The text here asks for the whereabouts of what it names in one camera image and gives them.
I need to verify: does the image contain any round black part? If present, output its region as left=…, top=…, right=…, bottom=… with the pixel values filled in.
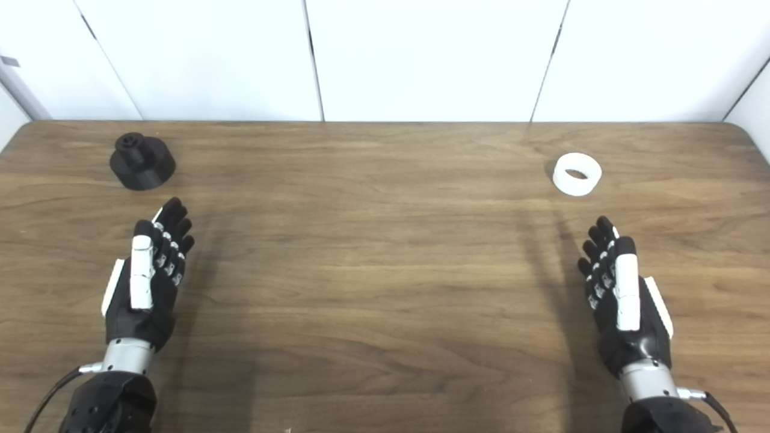
left=109, top=132, right=177, bottom=191

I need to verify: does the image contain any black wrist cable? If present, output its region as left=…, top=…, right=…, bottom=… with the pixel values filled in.
left=24, top=363, right=103, bottom=433
left=677, top=388, right=739, bottom=433

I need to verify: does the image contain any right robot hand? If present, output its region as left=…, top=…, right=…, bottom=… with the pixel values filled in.
left=577, top=215, right=674, bottom=379

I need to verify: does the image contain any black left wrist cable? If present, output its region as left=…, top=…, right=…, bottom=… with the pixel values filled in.
left=24, top=363, right=103, bottom=433

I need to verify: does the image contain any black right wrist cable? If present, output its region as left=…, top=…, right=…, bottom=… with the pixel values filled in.
left=677, top=388, right=739, bottom=433

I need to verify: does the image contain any white toothed ring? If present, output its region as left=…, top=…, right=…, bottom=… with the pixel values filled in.
left=552, top=152, right=603, bottom=197

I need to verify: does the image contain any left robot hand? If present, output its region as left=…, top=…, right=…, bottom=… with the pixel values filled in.
left=101, top=197, right=196, bottom=352

